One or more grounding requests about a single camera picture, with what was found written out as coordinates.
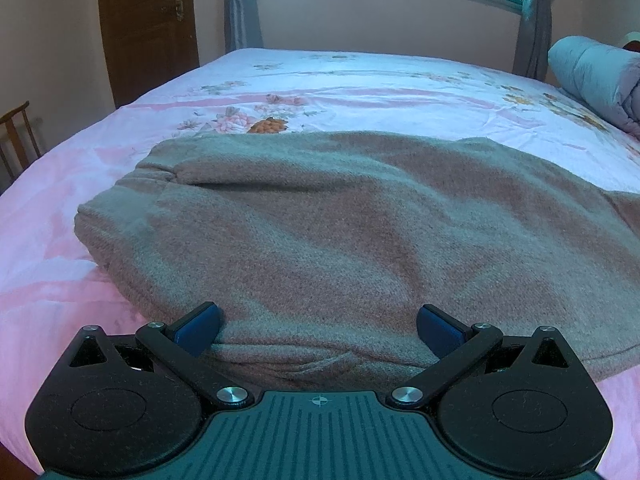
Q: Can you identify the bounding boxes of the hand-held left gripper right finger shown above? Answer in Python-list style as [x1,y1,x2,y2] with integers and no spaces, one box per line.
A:
[386,304,583,408]

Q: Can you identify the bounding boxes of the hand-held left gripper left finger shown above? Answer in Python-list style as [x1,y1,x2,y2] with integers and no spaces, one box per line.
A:
[66,301,255,408]

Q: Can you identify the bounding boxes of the grey-brown fleece pants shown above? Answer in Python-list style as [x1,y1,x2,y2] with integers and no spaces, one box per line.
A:
[74,130,640,382]

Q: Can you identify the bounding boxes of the bed with pink floral sheet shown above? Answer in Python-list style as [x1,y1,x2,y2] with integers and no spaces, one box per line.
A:
[0,47,640,480]

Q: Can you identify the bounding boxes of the wooden chair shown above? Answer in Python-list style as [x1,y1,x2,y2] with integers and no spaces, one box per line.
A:
[0,101,45,182]

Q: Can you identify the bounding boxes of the rolled grey quilt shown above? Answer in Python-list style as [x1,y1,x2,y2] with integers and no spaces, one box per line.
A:
[547,36,640,136]

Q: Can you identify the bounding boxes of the brown wooden door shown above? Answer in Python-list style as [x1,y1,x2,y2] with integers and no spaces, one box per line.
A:
[96,0,201,109]

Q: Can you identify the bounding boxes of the grey curtain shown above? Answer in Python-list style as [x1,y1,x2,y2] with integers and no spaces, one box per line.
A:
[515,0,557,81]
[222,0,264,54]

